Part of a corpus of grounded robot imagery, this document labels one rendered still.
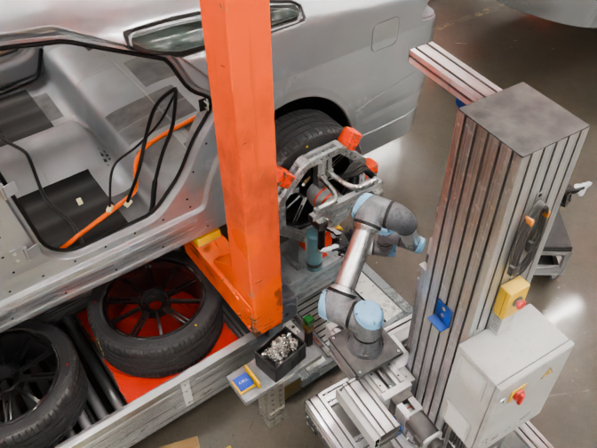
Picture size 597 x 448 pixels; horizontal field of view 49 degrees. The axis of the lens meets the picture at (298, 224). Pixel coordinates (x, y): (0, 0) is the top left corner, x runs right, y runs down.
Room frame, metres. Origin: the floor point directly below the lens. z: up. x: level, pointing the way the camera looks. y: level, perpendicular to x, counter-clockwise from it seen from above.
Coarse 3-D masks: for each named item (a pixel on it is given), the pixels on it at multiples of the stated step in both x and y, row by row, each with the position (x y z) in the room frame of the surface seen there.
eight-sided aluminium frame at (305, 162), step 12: (336, 144) 2.48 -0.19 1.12; (300, 156) 2.39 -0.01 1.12; (312, 156) 2.41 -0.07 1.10; (324, 156) 2.40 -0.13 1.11; (348, 156) 2.49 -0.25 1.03; (360, 156) 2.53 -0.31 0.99; (300, 168) 2.33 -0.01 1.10; (360, 180) 2.54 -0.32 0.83; (288, 192) 2.28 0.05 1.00; (348, 192) 2.56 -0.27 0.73; (288, 228) 2.33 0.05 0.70; (300, 240) 2.32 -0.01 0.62
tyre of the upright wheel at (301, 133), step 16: (304, 112) 2.67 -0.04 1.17; (320, 112) 2.73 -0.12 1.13; (288, 128) 2.54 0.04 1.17; (304, 128) 2.53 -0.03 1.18; (320, 128) 2.53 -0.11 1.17; (336, 128) 2.57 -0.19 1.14; (288, 144) 2.44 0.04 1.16; (304, 144) 2.44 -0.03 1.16; (320, 144) 2.49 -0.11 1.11; (288, 160) 2.38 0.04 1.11; (352, 160) 2.62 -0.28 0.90
